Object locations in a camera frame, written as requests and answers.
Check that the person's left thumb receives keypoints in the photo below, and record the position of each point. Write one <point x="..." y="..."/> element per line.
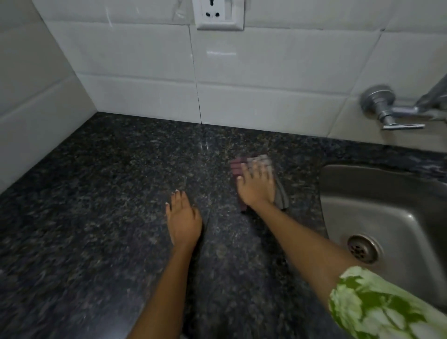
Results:
<point x="196" y="214"/>

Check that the person's left hand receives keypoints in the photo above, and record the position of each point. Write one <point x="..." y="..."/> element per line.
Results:
<point x="183" y="221"/>

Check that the person's right thumb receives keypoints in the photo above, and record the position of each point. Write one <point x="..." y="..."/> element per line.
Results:
<point x="239" y="184"/>

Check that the grey maroon cleaning cloth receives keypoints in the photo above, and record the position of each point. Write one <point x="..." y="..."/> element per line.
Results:
<point x="279" y="195"/>

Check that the metal wall tap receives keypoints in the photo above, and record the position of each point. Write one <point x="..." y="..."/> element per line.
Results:
<point x="398" y="106"/>

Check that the person's left forearm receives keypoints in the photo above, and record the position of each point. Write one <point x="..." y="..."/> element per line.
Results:
<point x="164" y="293"/>

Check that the stainless steel sink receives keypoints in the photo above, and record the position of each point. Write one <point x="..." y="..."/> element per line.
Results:
<point x="387" y="216"/>

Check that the green white patterned sleeve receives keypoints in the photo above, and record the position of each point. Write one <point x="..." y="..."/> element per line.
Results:
<point x="380" y="307"/>

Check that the metal sink drain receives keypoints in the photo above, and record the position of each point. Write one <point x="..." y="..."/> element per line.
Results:
<point x="363" y="248"/>

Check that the person's right hand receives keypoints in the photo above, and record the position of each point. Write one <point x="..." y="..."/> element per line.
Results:
<point x="256" y="185"/>

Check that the person's right forearm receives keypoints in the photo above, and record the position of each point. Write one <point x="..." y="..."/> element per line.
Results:
<point x="300" y="244"/>

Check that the white wall power socket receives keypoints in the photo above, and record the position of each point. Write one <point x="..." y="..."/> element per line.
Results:
<point x="218" y="14"/>

